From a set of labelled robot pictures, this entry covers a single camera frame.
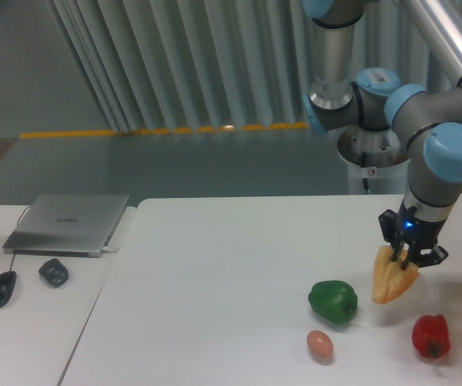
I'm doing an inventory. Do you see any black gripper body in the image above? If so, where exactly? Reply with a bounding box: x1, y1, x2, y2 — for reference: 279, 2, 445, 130
378, 205, 452, 250

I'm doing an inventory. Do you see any triangular bread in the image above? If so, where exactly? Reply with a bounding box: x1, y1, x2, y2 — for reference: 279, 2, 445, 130
371, 245, 419, 304

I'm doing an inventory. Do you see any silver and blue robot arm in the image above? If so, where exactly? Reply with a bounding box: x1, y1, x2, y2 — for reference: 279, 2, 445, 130
302, 1, 462, 269

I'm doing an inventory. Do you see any green bell pepper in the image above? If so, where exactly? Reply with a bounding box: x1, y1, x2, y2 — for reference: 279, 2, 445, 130
308, 280, 358, 324

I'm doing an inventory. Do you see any red bell pepper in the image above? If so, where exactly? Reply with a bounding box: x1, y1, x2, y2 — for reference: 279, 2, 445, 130
411, 314, 451, 359

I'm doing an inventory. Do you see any brown egg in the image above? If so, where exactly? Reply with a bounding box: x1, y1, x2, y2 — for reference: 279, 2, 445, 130
306, 330, 333, 359

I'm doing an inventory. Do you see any black power adapter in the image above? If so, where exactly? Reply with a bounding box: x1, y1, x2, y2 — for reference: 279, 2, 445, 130
39, 258, 69, 288

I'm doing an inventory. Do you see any silver closed laptop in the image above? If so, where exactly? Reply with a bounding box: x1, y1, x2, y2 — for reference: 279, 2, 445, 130
2, 195, 129, 257

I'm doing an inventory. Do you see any black computer mouse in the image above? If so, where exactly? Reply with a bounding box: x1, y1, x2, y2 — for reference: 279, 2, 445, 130
0, 270, 17, 308

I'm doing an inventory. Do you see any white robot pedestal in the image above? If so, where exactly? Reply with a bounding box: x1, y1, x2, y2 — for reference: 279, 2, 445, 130
337, 125, 410, 195

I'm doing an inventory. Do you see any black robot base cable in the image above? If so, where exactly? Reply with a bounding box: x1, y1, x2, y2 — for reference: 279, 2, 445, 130
359, 151, 373, 196

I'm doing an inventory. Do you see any black mouse cable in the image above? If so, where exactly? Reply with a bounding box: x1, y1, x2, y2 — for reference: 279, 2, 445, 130
8, 205, 33, 274

